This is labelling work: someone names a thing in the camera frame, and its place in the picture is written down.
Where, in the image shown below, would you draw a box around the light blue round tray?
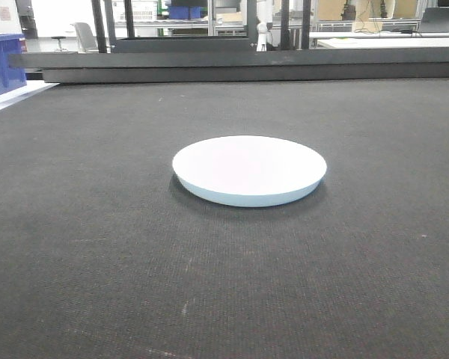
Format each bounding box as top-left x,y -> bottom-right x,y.
172,135 -> 327,207

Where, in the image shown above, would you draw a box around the black fabric table mat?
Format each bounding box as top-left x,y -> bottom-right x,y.
0,79 -> 449,358

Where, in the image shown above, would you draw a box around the blue background bin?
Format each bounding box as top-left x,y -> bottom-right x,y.
168,5 -> 201,20

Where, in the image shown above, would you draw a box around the white plastic basket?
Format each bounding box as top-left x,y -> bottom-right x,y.
112,0 -> 158,22

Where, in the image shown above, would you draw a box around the grey office chair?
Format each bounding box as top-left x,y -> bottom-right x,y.
72,22 -> 99,53

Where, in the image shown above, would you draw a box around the black stool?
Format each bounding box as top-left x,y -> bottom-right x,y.
52,35 -> 68,52

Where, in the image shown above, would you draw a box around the white background table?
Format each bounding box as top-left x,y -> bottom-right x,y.
309,31 -> 449,49

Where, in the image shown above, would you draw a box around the blue plastic crate at left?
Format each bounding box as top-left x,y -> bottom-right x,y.
0,34 -> 26,95

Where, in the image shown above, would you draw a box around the dark stacked boards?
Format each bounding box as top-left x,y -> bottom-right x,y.
8,47 -> 449,84

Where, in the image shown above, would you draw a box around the grey laptop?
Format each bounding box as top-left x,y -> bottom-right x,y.
417,7 -> 449,33

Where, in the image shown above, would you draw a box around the black metal frame rack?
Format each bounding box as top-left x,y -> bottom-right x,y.
92,1 -> 292,53

